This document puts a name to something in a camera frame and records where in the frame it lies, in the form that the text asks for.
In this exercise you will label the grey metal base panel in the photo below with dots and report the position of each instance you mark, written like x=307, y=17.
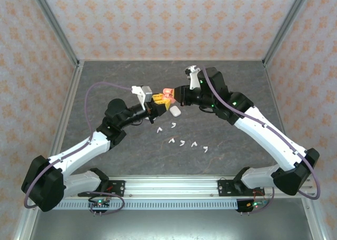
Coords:
x=168, y=224

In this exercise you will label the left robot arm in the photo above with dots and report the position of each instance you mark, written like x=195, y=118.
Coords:
x=79, y=150

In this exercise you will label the coral earbud charging case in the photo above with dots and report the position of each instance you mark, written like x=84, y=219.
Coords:
x=168, y=95

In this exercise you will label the aluminium frame post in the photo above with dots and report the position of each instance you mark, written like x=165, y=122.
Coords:
x=287, y=26
x=55, y=26

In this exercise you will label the small circuit board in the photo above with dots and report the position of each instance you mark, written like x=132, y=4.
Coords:
x=100, y=203
x=256, y=204

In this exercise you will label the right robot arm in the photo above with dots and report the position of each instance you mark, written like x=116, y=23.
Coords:
x=268, y=142

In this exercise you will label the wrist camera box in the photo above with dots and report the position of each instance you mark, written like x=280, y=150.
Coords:
x=146, y=92
x=193, y=79

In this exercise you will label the white earbud charging case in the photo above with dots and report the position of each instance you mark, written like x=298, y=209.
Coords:
x=175, y=111

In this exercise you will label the aluminium lower frame rail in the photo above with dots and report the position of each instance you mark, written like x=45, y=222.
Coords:
x=23, y=226
x=314, y=219

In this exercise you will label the aluminium table side rail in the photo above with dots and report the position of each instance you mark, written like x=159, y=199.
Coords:
x=71, y=92
x=273, y=92

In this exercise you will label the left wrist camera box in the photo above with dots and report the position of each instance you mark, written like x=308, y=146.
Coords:
x=146, y=92

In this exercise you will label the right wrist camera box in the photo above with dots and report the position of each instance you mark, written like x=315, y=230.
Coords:
x=193, y=79

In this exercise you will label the wide aluminium base rail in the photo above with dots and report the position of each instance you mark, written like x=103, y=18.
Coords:
x=171, y=188

